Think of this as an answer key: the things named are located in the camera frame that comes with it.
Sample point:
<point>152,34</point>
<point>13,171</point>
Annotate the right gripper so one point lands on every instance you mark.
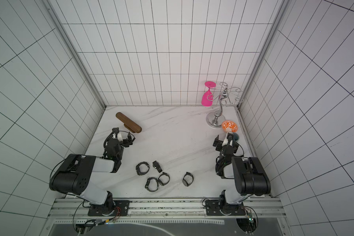
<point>221,144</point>

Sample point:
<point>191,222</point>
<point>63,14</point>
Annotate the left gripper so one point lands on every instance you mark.
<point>125,140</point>

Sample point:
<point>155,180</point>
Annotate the brown wooden watch stand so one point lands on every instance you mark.
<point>128,123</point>

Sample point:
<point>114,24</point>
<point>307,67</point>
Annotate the black round analog watch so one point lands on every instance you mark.
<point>188,179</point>

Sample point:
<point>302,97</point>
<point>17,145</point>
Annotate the black slim strap watch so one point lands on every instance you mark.
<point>163,179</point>

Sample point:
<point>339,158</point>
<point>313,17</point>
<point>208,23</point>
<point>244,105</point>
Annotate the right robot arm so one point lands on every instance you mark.
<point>248,174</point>

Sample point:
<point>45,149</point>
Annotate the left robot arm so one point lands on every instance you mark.
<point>73,175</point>

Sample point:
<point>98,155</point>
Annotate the chunky black sport watch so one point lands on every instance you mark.
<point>142,168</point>

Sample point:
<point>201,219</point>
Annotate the small black square watch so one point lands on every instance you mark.
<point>157,166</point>

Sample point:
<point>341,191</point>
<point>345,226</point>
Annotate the black rugged digital watch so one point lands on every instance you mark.
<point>152,184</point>

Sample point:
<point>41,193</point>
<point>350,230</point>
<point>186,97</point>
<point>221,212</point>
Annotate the grey-blue ceramic cup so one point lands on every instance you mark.
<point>236,137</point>

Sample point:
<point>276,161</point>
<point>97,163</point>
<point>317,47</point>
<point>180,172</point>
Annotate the orange patterned white bowl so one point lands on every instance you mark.
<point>229,126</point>

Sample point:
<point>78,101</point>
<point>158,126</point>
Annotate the pink plastic wine glass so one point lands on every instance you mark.
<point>207,98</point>

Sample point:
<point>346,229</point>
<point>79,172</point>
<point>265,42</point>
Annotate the chrome wire glass holder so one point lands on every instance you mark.
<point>228,96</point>

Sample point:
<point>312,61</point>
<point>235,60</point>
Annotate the white perforated cable strip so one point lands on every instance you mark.
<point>147,221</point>

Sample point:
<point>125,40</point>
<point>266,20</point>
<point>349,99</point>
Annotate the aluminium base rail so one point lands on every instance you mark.
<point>169,208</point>

